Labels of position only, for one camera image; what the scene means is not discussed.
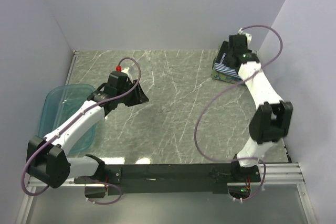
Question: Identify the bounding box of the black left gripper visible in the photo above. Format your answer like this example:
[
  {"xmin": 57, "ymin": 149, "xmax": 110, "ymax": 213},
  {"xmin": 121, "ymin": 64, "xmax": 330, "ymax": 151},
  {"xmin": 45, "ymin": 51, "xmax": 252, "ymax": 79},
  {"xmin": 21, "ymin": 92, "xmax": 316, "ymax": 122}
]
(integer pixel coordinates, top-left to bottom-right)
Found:
[{"xmin": 117, "ymin": 79, "xmax": 149, "ymax": 106}]

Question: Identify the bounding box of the blue white striped tank top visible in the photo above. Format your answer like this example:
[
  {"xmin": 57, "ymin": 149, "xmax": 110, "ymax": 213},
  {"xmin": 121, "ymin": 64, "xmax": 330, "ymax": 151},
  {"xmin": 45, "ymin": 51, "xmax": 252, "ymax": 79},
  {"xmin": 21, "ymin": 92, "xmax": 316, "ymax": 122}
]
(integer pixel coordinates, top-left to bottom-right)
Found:
[{"xmin": 213, "ymin": 53, "xmax": 241, "ymax": 80}]

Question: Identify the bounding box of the olive green tank top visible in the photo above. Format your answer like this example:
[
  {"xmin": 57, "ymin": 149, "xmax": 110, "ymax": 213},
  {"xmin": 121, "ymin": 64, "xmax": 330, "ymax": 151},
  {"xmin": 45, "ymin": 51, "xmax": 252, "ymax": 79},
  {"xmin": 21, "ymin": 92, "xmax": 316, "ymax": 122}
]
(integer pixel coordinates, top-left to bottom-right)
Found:
[{"xmin": 210, "ymin": 45, "xmax": 247, "ymax": 85}]

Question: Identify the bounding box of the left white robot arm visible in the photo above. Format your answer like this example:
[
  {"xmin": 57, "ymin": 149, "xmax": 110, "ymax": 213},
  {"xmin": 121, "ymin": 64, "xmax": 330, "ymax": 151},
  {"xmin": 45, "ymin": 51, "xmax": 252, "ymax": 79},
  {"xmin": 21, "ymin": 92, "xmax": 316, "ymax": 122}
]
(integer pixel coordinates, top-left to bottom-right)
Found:
[{"xmin": 25, "ymin": 68, "xmax": 149, "ymax": 188}]

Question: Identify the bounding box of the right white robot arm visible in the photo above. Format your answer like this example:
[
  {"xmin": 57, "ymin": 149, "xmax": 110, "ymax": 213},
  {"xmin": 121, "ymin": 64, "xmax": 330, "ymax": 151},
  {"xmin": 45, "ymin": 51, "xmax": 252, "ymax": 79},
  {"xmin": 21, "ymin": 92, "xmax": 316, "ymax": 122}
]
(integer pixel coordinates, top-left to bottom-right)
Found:
[{"xmin": 215, "ymin": 34, "xmax": 293, "ymax": 182}]

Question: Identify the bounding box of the translucent teal laundry basket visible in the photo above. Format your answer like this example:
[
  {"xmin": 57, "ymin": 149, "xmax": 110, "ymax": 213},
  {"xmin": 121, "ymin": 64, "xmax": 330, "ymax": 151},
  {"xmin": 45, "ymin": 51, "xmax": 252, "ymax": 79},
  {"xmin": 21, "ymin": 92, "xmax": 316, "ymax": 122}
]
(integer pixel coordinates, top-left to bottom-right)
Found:
[{"xmin": 38, "ymin": 84, "xmax": 96, "ymax": 138}]

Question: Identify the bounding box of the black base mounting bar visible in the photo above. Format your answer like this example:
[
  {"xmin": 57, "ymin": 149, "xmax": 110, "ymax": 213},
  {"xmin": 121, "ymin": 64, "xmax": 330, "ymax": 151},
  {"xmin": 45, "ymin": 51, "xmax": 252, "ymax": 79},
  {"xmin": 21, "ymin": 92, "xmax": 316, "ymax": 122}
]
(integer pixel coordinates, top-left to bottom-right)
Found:
[{"xmin": 74, "ymin": 162, "xmax": 262, "ymax": 198}]

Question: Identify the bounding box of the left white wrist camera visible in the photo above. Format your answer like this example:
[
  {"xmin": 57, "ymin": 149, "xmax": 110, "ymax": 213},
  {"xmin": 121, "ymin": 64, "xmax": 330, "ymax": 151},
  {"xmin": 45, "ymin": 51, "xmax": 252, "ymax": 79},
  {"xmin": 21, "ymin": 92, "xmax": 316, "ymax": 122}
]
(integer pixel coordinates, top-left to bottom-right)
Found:
[{"xmin": 115, "ymin": 66, "xmax": 134, "ymax": 76}]

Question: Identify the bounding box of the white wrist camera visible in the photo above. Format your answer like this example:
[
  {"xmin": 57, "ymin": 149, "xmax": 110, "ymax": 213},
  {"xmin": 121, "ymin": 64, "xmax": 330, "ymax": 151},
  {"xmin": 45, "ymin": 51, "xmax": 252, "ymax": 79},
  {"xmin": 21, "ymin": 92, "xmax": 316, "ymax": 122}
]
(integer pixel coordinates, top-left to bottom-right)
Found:
[
  {"xmin": 115, "ymin": 66, "xmax": 134, "ymax": 76},
  {"xmin": 237, "ymin": 28, "xmax": 252, "ymax": 43}
]

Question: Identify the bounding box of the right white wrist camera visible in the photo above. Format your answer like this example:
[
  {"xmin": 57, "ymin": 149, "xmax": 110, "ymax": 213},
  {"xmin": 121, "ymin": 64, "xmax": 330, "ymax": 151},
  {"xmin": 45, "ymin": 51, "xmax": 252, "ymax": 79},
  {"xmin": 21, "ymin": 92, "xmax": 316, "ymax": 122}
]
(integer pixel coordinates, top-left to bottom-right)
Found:
[{"xmin": 237, "ymin": 28, "xmax": 252, "ymax": 43}]

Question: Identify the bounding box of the aluminium frame rail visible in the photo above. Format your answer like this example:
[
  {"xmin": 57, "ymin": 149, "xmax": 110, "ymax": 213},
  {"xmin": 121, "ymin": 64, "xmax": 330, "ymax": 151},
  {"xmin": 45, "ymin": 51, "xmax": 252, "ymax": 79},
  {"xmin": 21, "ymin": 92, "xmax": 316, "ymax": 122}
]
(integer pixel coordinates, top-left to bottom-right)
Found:
[{"xmin": 28, "ymin": 163, "xmax": 306, "ymax": 187}]

